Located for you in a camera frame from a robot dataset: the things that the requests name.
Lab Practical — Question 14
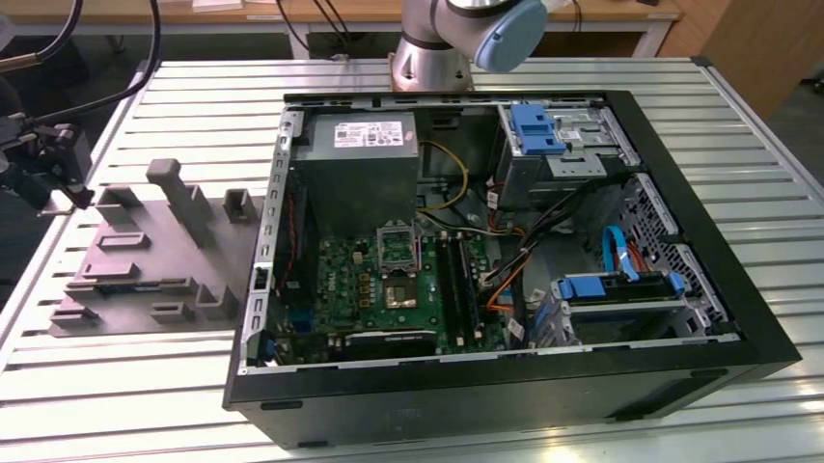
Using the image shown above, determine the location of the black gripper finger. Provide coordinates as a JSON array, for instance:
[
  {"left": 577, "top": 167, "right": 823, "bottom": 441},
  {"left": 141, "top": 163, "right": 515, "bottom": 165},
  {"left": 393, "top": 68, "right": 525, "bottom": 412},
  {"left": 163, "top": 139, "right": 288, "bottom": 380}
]
[
  {"left": 0, "top": 163, "right": 53, "bottom": 211},
  {"left": 53, "top": 123, "right": 96, "bottom": 209}
]

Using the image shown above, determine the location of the metal socket cover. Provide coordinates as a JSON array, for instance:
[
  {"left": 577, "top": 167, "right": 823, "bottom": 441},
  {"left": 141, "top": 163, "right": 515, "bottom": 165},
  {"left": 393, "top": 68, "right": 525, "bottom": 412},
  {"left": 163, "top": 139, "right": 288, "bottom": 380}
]
[{"left": 375, "top": 225, "right": 425, "bottom": 275}]

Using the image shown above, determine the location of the CPU socket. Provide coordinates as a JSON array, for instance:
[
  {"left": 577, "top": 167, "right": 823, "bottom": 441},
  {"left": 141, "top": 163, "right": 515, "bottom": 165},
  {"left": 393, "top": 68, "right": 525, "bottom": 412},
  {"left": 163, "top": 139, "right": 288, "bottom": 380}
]
[{"left": 382, "top": 273, "right": 427, "bottom": 311}]

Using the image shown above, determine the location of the black chair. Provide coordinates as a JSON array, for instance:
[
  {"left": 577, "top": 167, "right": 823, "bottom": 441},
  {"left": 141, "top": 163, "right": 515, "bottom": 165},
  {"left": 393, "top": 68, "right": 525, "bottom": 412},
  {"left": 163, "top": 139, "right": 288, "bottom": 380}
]
[{"left": 0, "top": 34, "right": 91, "bottom": 115}]

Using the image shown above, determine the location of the grey parts rack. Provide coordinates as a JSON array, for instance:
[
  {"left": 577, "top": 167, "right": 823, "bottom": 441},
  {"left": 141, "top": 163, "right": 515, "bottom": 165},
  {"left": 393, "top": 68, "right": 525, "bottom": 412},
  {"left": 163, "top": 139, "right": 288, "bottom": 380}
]
[{"left": 48, "top": 157, "right": 268, "bottom": 339}]

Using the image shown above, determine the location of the wooden desk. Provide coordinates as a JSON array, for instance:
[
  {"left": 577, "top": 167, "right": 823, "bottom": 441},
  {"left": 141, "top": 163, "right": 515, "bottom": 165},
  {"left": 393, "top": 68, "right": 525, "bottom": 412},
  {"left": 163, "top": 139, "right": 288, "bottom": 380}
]
[{"left": 0, "top": 0, "right": 685, "bottom": 60}]

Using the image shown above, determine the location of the white box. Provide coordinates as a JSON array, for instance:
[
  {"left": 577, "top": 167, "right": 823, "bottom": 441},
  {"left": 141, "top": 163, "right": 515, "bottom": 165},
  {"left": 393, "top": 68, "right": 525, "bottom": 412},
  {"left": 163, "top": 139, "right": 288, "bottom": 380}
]
[{"left": 191, "top": 0, "right": 246, "bottom": 14}]

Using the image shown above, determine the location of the grey power supply unit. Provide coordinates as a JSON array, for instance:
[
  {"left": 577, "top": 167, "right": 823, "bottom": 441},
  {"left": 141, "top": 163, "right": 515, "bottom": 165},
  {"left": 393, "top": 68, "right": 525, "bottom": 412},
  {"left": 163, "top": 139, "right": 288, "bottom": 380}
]
[{"left": 292, "top": 111, "right": 423, "bottom": 228}]

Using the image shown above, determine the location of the green motherboard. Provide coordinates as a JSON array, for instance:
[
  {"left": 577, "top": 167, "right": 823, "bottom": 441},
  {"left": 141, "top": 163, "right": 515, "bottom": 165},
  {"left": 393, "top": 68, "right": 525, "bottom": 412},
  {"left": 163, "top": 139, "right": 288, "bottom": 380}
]
[{"left": 267, "top": 216, "right": 517, "bottom": 363}]

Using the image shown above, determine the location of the black graphics card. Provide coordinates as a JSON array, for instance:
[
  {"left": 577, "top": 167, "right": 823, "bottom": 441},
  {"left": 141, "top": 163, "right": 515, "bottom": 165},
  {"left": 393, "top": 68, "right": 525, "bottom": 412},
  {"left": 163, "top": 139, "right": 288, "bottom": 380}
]
[{"left": 342, "top": 328, "right": 441, "bottom": 362}]

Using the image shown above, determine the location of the black RAM slot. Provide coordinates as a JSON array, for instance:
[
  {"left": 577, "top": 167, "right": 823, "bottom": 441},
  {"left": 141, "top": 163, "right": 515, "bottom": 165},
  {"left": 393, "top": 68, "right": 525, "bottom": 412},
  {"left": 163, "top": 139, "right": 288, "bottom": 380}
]
[
  {"left": 435, "top": 231, "right": 465, "bottom": 345},
  {"left": 447, "top": 232, "right": 477, "bottom": 342}
]

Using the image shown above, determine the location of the metal drive cage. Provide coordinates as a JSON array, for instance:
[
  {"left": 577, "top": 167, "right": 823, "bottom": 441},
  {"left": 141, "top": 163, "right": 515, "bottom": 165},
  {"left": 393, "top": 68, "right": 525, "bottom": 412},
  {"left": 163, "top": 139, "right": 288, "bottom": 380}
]
[
  {"left": 526, "top": 272, "right": 740, "bottom": 349},
  {"left": 494, "top": 101, "right": 644, "bottom": 206}
]

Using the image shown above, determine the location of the black PC case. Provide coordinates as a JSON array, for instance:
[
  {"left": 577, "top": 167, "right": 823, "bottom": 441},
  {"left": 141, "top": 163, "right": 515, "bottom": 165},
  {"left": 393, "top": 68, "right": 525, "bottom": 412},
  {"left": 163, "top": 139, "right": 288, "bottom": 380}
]
[{"left": 222, "top": 89, "right": 805, "bottom": 449}]

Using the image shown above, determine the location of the blue carrier with black disk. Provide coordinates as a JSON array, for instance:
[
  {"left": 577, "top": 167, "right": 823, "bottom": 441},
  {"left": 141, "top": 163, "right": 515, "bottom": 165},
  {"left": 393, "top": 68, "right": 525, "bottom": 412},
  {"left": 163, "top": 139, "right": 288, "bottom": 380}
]
[{"left": 555, "top": 272, "right": 685, "bottom": 303}]

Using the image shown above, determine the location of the wooden cabinet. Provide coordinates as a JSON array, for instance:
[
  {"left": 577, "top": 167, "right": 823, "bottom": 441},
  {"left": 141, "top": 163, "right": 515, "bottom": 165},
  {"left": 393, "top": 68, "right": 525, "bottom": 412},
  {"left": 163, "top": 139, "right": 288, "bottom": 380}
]
[{"left": 698, "top": 0, "right": 824, "bottom": 122}]

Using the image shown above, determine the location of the black camera cable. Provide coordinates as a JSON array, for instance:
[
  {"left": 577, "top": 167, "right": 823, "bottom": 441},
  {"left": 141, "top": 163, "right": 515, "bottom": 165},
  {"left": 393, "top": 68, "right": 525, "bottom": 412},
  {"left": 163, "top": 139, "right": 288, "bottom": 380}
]
[
  {"left": 21, "top": 0, "right": 161, "bottom": 125},
  {"left": 0, "top": 0, "right": 87, "bottom": 74}
]

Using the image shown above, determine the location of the thin red wire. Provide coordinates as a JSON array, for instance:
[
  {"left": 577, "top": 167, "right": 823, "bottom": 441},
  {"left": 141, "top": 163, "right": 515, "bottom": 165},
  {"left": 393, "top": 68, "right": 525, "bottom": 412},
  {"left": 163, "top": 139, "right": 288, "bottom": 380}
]
[{"left": 286, "top": 192, "right": 304, "bottom": 279}]

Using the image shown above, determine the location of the black cable silver plug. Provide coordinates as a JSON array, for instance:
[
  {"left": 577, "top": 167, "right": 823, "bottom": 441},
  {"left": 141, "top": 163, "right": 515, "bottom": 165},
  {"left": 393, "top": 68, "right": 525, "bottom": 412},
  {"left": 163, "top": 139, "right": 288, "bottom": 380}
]
[{"left": 274, "top": 0, "right": 354, "bottom": 63}]

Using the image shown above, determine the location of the yellow wire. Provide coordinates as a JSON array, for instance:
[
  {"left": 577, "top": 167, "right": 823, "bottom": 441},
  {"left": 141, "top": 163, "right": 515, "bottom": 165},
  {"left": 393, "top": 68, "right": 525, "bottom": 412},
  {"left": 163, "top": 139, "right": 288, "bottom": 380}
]
[{"left": 415, "top": 139, "right": 471, "bottom": 211}]

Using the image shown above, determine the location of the orange wire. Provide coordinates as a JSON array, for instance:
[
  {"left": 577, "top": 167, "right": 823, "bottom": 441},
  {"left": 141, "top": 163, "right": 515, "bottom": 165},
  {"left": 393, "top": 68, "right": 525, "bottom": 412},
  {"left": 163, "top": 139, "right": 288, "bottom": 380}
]
[{"left": 483, "top": 282, "right": 518, "bottom": 317}]

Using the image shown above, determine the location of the black cable bundle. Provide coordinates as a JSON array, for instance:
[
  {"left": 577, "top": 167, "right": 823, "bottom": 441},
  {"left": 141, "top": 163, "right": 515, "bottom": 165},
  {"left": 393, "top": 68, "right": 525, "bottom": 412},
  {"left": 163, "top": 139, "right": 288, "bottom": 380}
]
[{"left": 479, "top": 176, "right": 629, "bottom": 290}]

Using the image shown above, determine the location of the blue wire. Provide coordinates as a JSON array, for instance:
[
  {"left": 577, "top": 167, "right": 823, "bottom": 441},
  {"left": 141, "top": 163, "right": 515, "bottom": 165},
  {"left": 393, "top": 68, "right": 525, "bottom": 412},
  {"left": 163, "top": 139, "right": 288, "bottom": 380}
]
[{"left": 600, "top": 225, "right": 644, "bottom": 285}]

